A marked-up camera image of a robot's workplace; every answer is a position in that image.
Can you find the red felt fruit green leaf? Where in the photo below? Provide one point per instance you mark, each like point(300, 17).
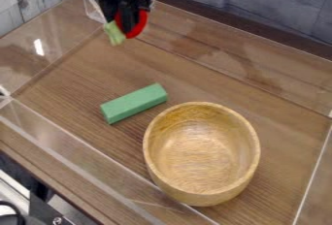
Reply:
point(114, 30)

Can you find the green rectangular block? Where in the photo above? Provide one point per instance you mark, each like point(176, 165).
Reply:
point(133, 103)

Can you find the wooden bowl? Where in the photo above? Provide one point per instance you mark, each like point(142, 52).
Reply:
point(203, 153)

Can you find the clear acrylic enclosure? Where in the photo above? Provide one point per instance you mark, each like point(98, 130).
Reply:
point(61, 70)

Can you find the black metal bracket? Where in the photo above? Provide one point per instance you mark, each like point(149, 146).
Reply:
point(42, 214)

